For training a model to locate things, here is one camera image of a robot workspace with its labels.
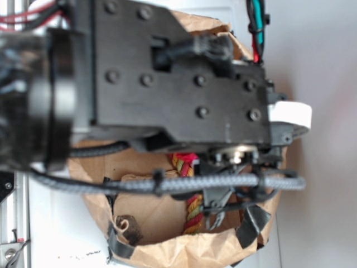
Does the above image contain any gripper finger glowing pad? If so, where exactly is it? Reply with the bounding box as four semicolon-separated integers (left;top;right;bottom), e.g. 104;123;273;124
267;100;312;131

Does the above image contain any multicolour twisted rope toy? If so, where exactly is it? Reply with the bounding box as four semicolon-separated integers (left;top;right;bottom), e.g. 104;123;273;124
169;152;203;235

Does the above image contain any green and red cable bundle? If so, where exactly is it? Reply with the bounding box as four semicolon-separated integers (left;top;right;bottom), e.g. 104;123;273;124
245;0;272;66

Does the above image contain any grey braided sleeve cable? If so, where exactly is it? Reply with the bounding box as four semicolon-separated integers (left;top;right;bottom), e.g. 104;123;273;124
30;166;307;196

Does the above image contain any brown paper bag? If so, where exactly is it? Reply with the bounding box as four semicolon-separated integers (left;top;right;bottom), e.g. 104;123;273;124
68;8;289;268

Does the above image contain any red wire bundle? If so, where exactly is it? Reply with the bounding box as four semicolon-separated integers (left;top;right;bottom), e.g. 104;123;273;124
0;5;70;32

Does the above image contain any metal corner bracket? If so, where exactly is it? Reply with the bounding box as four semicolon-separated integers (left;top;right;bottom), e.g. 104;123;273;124
1;243;24;268

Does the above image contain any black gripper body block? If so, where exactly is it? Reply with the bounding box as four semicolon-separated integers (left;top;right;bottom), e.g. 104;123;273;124
69;0;293;154

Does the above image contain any aluminium extrusion rail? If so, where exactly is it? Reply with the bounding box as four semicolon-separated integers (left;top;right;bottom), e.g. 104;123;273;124
0;0;32;268

